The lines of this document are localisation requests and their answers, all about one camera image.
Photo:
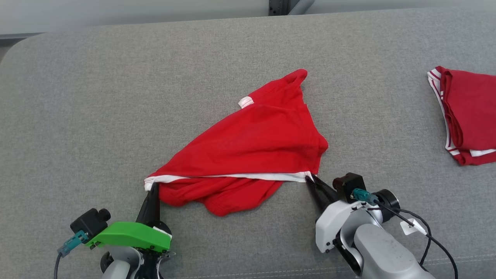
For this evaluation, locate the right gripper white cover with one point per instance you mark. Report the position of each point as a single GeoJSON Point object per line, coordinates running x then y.
{"type": "Point", "coordinates": [337, 221]}

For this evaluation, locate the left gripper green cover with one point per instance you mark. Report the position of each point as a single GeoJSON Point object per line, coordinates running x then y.
{"type": "Point", "coordinates": [128, 234]}

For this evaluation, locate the red shorts white trim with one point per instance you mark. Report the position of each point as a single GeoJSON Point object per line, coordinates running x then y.
{"type": "Point", "coordinates": [255, 139]}

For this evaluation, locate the red jersey black lettering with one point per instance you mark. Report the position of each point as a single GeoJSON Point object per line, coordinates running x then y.
{"type": "Point", "coordinates": [472, 108]}

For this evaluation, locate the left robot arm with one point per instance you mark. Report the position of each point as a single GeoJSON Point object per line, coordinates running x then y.
{"type": "Point", "coordinates": [116, 269]}

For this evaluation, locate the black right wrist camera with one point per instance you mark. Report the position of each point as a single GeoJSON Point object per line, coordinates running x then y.
{"type": "Point", "coordinates": [348, 185]}

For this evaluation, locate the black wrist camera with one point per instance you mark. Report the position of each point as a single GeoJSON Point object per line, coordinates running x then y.
{"type": "Point", "coordinates": [348, 185]}
{"type": "Point", "coordinates": [87, 223]}

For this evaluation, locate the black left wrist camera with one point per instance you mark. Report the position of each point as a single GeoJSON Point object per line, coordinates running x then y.
{"type": "Point", "coordinates": [87, 223]}

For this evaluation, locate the dark grey post bracket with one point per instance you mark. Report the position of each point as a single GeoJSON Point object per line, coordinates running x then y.
{"type": "Point", "coordinates": [278, 7]}

